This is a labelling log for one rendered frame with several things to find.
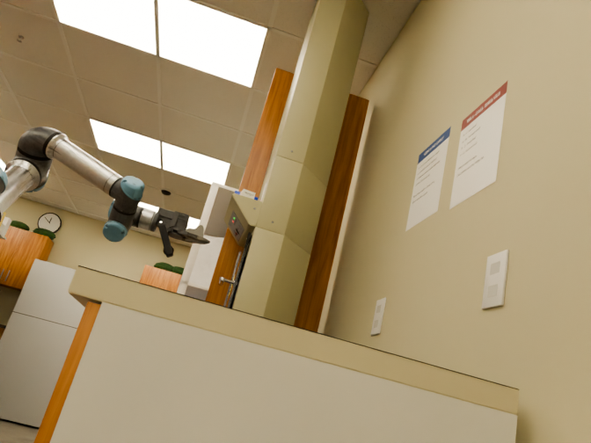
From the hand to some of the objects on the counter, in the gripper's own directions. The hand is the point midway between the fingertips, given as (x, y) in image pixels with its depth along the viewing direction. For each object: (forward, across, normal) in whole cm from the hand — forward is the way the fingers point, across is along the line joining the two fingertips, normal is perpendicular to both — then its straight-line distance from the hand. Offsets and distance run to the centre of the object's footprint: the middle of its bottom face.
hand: (206, 243), depth 189 cm
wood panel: (+31, +34, +37) cm, 59 cm away
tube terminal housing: (+28, +11, +37) cm, 48 cm away
